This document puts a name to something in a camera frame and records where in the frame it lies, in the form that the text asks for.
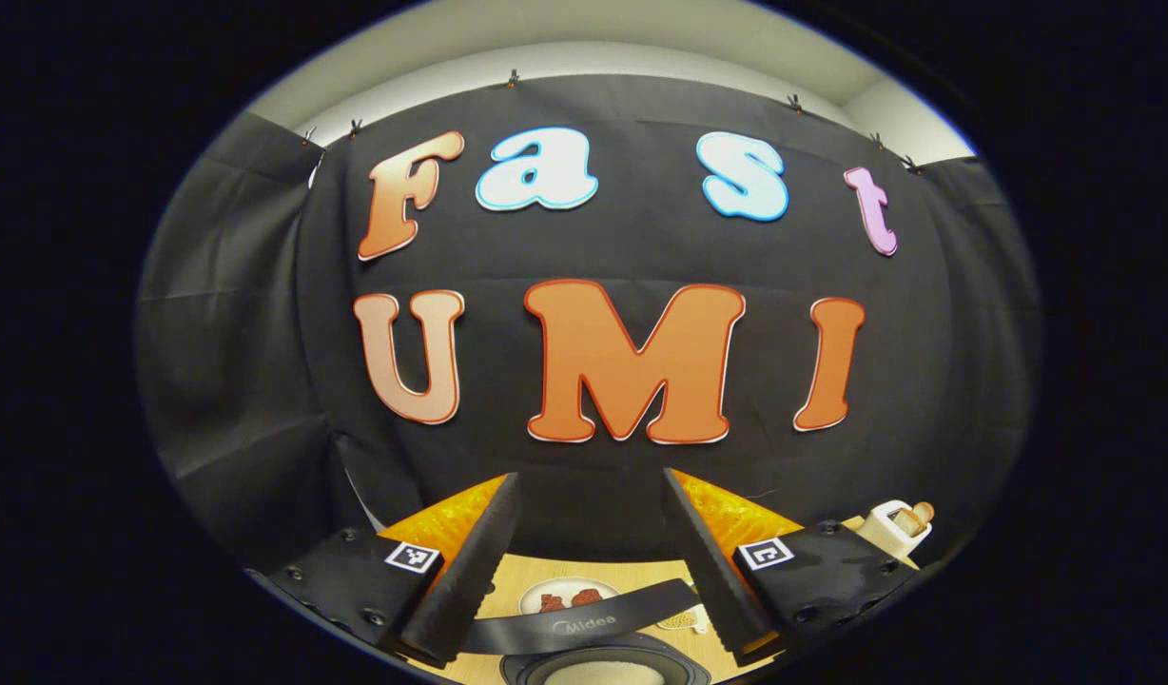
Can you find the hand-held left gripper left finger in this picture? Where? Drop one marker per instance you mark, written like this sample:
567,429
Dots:
475,580

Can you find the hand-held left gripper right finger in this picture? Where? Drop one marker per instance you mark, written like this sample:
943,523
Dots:
712,571

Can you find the black rice cooker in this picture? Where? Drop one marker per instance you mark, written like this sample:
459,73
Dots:
584,623

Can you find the white rice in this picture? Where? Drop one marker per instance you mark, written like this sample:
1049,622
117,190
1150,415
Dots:
603,675

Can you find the white divided bean dish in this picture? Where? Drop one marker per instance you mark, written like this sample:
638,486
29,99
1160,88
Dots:
684,620

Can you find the white plate with red food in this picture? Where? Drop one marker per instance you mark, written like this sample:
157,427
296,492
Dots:
565,599

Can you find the white toaster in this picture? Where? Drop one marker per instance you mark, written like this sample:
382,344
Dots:
884,538

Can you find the toasted bread slice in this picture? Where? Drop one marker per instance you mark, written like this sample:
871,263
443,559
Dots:
907,521
924,513

